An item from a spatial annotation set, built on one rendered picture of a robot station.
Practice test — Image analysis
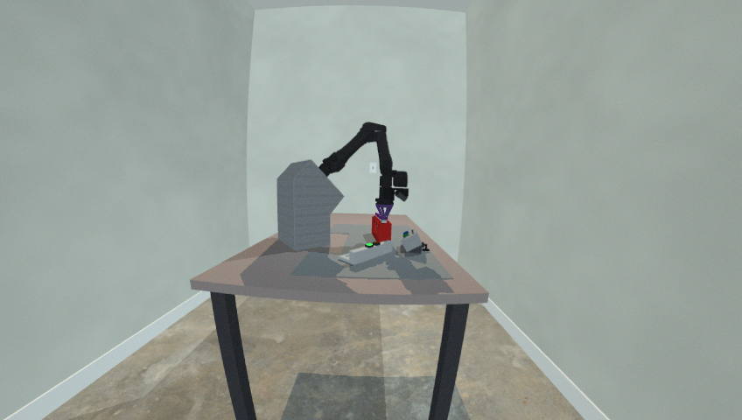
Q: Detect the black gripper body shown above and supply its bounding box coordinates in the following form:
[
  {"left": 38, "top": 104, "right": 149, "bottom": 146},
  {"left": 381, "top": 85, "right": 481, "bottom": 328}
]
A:
[{"left": 375, "top": 186, "right": 395, "bottom": 205}]

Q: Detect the grey flat mat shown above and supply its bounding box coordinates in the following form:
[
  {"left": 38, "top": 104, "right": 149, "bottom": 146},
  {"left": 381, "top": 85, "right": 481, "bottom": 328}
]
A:
[{"left": 290, "top": 224, "right": 453, "bottom": 279}]

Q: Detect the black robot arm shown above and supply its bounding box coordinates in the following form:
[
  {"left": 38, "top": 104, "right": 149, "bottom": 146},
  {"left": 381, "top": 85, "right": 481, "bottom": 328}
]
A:
[{"left": 318, "top": 122, "right": 409, "bottom": 201}]

